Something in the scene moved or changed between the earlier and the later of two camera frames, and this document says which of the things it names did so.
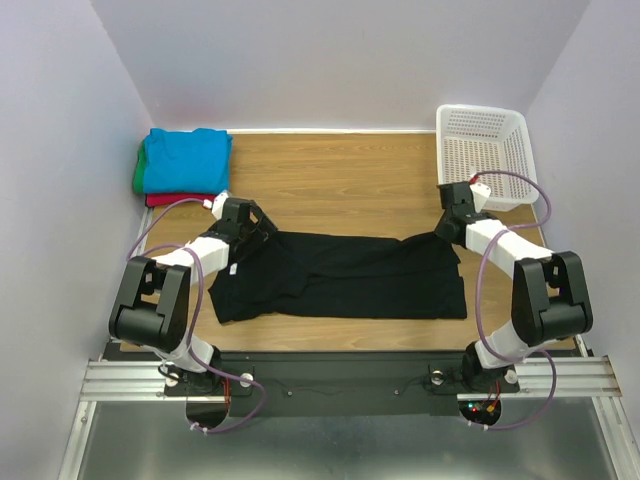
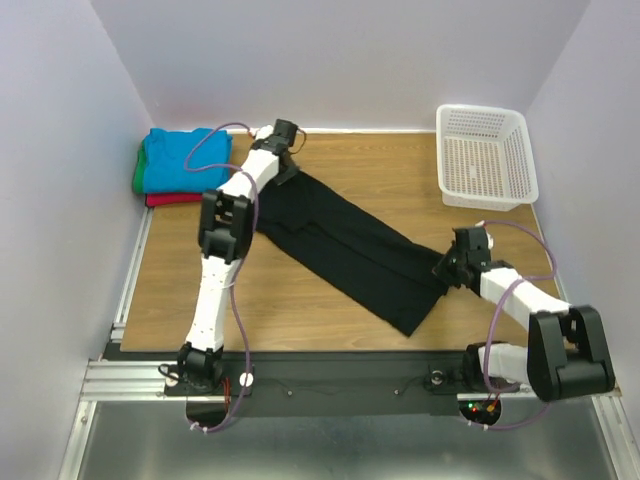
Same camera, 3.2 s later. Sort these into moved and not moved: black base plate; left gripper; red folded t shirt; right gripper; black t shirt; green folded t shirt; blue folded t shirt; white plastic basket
Moved: left gripper; right gripper; black t shirt
Not moved: black base plate; white plastic basket; green folded t shirt; red folded t shirt; blue folded t shirt
